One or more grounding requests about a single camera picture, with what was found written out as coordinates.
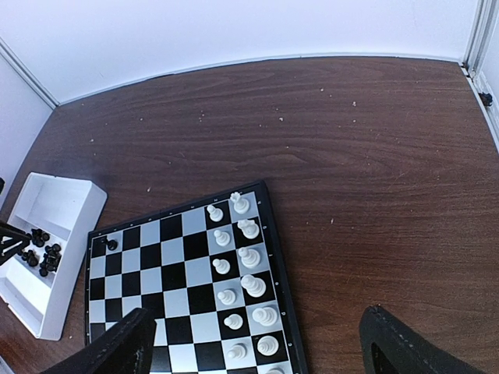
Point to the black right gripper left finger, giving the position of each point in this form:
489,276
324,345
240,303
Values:
126,348

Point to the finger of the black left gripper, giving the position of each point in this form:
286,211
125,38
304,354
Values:
13,241

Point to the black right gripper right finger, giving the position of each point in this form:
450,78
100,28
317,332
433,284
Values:
390,346

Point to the black pawn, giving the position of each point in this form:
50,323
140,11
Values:
110,244

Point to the black pieces pile in tray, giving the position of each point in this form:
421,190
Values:
49,260

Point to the white compartment tray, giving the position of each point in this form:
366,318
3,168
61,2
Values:
57,214

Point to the white pawn five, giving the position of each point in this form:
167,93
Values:
234,321

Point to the black and grey chessboard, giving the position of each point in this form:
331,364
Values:
163,263

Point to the white pawn six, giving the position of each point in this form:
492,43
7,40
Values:
237,352

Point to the white pawn four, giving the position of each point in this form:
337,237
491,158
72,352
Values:
227,297

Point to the white bishop near side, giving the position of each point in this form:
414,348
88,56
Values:
267,345

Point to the white bishop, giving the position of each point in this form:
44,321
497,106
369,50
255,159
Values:
250,258
267,345

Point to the white pawn three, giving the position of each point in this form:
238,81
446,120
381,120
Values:
222,266

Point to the white queen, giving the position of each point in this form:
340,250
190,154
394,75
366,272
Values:
265,316

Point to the white king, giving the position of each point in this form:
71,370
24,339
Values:
255,287

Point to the white pawn two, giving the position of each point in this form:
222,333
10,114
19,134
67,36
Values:
222,238

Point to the white bishop far side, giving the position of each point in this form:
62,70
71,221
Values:
250,258

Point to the white pawn one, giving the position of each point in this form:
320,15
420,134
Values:
215,214

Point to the white rook far corner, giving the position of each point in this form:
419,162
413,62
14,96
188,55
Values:
240,204

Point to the left aluminium frame post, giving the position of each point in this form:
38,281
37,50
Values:
27,76

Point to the aluminium frame post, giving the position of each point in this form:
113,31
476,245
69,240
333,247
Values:
27,76
479,39

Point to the right aluminium frame post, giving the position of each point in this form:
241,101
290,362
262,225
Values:
479,39

